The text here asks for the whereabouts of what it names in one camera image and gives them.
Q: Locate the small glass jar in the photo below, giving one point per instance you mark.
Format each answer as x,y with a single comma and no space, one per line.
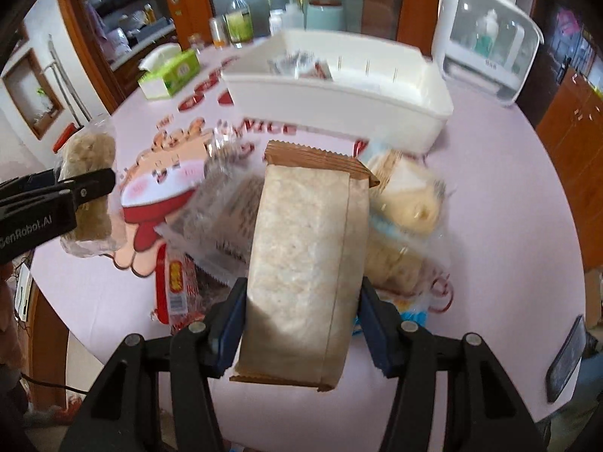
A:
196,43

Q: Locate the metal can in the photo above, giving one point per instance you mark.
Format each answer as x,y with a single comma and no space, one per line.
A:
217,33

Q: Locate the clear packet of brown brittle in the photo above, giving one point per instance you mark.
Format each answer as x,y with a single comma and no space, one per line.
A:
226,207

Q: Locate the white plastic jug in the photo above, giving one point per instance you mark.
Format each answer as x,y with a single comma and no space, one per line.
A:
293,13

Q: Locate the red sausage packet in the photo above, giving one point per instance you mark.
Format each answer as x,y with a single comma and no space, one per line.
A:
175,287

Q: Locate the black phone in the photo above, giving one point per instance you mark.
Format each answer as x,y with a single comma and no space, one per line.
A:
566,360

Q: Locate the pale green canister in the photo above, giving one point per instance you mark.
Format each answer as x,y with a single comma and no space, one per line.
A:
325,15

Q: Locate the brown paper snack packet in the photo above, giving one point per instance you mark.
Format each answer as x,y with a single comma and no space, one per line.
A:
306,254

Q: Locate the blue foil snack packet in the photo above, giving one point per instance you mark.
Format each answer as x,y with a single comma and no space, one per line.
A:
409,313

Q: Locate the white plastic storage box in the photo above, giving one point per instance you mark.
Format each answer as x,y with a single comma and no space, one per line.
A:
329,113

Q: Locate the green tissue box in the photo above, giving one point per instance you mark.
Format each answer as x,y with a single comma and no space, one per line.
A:
172,73

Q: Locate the clear bottle with green label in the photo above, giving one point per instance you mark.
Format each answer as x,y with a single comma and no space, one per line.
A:
239,21

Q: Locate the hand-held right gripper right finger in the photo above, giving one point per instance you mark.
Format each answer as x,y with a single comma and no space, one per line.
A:
377,334

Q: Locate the clear packet of beige crisps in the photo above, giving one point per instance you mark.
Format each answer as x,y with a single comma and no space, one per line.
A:
92,160

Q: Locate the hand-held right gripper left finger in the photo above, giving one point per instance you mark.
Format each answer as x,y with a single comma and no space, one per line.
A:
230,325

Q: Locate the white appliance with clear door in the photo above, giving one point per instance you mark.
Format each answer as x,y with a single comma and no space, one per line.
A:
485,42

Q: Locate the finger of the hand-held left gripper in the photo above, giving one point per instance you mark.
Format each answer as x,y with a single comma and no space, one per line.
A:
89,187

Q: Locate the clear packet of yellow cake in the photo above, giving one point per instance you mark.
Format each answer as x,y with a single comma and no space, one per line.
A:
393,263
407,193

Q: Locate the small red white packet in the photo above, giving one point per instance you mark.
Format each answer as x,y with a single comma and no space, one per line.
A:
301,66

